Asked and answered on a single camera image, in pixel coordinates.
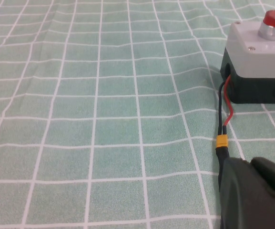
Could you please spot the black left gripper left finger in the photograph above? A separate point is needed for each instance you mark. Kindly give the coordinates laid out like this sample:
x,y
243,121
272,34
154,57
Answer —
x,y
247,202

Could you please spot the grey black button control box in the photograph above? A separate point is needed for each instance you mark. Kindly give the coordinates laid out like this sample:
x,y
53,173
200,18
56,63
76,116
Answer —
x,y
258,62

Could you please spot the green white checked tablecloth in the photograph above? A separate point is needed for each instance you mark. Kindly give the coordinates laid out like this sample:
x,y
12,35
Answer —
x,y
104,107

